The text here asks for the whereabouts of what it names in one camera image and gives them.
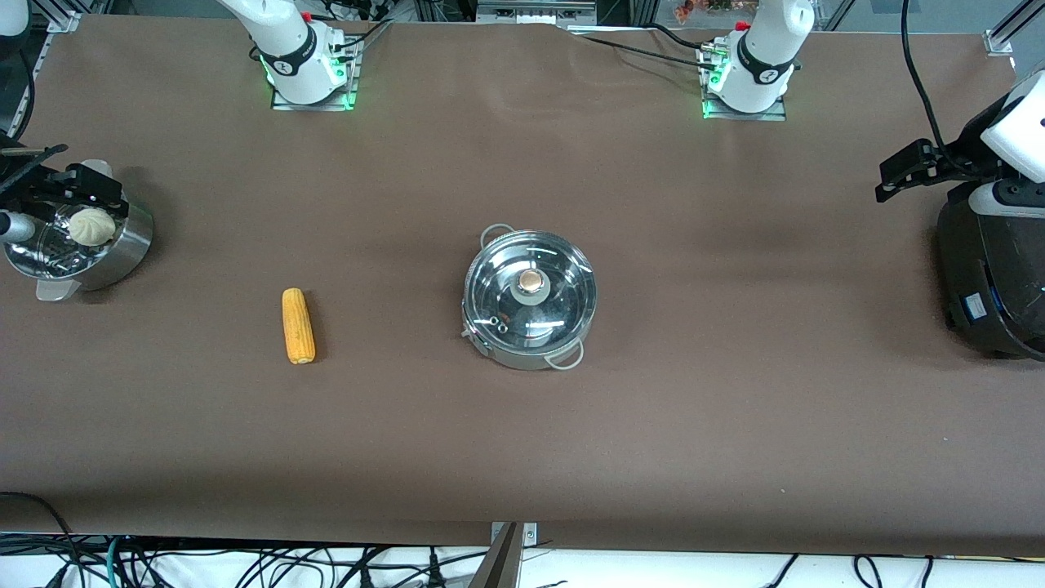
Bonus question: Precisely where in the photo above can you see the yellow corn cob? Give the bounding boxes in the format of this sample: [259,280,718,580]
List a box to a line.
[282,287,317,365]

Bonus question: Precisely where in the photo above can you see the glass pot lid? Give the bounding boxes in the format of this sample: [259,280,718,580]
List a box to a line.
[464,231,597,348]

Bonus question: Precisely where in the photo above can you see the steel steamer pot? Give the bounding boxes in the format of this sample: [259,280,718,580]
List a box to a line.
[2,159,154,301]

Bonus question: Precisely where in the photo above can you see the stainless steel pot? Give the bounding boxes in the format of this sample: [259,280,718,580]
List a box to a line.
[461,223,597,372]

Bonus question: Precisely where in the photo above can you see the white steamed bun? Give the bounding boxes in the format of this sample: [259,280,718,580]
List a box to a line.
[68,207,117,247]

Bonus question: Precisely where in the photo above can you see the black rice cooker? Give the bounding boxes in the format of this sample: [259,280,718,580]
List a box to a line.
[935,184,1045,362]

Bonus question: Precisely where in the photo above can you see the colourful flowers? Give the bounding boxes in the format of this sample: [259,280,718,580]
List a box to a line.
[674,0,760,21]

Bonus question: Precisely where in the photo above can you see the grey metal box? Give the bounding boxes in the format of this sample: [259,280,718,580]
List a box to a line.
[476,0,601,29]

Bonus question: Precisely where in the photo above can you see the brown table cover sheet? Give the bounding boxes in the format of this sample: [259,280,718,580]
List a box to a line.
[0,15,1045,556]

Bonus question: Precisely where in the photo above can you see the grey metal bar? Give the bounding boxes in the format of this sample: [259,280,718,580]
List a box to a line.
[469,523,523,588]

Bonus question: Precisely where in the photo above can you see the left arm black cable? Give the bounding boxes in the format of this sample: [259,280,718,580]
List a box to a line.
[900,0,956,158]

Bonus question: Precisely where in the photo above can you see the black base cable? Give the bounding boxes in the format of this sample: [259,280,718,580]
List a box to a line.
[331,20,393,62]
[581,34,718,73]
[645,23,709,51]

